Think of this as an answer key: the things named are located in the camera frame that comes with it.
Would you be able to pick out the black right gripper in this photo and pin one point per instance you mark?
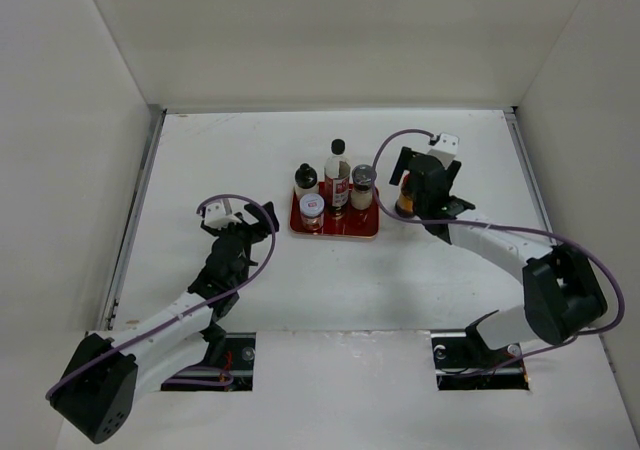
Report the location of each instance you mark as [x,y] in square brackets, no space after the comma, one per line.
[403,164]

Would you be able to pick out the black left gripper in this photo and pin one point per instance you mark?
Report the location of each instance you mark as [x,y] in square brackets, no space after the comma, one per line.
[257,230]

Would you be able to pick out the amber orange label bottle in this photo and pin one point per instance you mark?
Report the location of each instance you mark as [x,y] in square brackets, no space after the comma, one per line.
[404,203]

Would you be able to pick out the grinder jar dark lid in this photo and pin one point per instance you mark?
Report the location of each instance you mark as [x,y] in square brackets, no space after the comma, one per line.
[361,195]

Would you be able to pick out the small jar white lid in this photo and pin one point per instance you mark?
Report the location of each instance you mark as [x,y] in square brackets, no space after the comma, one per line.
[311,208]

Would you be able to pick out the white bottle black cap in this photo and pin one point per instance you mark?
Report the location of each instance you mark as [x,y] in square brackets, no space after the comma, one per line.
[305,181]

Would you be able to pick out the red label tall bottle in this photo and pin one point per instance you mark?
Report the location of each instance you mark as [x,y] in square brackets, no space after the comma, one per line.
[337,172]

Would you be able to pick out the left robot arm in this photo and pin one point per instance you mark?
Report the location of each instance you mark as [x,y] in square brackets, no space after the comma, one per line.
[106,375]

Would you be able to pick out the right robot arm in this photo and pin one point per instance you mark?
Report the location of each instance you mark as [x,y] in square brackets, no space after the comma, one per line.
[561,294]

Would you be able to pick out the red lacquer tray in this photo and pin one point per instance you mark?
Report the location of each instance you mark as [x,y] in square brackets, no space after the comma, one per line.
[352,223]

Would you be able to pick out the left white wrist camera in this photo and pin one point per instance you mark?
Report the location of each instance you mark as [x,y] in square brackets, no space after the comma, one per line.
[219,208]

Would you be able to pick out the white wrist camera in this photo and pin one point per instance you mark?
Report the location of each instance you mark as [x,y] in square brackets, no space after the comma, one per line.
[219,208]
[444,148]

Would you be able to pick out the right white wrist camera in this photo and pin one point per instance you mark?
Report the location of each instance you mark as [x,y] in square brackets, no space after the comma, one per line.
[444,148]

